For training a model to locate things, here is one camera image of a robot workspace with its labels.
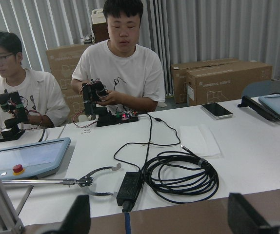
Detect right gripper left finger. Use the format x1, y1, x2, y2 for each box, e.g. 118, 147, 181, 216
36, 195, 91, 234

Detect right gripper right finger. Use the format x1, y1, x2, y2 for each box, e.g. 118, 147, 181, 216
227, 193, 280, 234

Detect black power adapter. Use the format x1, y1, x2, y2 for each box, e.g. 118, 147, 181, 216
116, 171, 142, 210

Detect blue teach pendant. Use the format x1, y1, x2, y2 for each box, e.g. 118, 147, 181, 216
0, 137, 71, 180
238, 94, 280, 121

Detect white paper sheet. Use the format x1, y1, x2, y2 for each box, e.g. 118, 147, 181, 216
179, 124, 221, 158

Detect black smartphone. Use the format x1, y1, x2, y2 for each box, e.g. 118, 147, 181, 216
201, 102, 233, 119

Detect person with glasses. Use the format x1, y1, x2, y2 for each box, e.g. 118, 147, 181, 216
0, 31, 70, 129

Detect black teleoperation controller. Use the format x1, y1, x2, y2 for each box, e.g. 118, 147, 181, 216
80, 78, 140, 128
0, 89, 31, 144

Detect cardboard box universal robots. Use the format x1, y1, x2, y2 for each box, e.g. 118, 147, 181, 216
170, 58, 273, 106

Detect person in white t-shirt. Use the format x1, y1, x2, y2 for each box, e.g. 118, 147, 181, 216
71, 0, 165, 114

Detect green handled reacher grabber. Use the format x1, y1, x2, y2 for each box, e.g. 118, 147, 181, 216
1, 163, 121, 196

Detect coiled black cable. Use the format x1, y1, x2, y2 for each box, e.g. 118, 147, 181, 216
141, 145, 220, 197

